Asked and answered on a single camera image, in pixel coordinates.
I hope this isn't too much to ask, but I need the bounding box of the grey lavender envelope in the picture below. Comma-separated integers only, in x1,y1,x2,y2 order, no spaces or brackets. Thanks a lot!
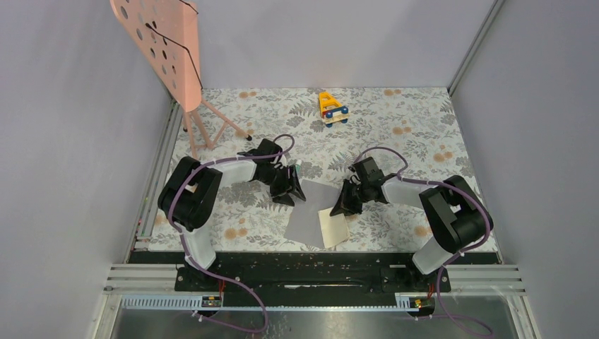
284,179,340,249

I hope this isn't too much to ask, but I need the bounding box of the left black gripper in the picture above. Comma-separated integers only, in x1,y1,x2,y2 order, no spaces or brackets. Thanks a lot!
259,165,305,207

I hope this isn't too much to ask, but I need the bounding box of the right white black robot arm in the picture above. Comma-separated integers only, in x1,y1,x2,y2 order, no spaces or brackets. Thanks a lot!
330,157,492,291

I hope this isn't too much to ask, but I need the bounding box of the pink perforated music stand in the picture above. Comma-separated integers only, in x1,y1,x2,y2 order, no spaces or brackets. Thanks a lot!
109,0,253,157

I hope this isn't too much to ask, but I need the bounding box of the floral patterned table mat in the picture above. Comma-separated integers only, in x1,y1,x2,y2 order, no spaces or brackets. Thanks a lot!
147,87,499,254

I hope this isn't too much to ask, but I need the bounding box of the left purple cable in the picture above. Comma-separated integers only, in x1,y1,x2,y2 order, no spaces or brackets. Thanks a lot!
166,134,296,334

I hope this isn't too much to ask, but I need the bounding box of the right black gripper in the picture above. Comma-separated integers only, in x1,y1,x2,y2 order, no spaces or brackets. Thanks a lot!
331,179,371,218

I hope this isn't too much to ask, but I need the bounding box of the beige lined letter paper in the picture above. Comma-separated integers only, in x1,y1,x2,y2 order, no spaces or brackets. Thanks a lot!
318,208,350,248

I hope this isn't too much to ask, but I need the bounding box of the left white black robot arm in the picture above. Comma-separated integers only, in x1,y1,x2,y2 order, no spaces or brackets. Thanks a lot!
157,138,307,290

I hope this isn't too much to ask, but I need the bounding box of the purple cable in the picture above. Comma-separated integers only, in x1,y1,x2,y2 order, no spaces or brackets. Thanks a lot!
350,146,494,337
166,134,296,334

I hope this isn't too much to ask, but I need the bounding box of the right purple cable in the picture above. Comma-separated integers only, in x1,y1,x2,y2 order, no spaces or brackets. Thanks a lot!
350,146,494,337

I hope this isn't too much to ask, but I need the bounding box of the black cord on stand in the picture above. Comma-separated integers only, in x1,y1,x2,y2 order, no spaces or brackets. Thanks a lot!
145,0,204,91

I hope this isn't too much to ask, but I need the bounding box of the yellow blue toy car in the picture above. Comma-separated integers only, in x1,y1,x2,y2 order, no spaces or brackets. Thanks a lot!
319,92,350,128

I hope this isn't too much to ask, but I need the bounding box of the white slotted cable duct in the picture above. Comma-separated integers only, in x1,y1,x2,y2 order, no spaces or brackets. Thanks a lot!
120,293,425,312

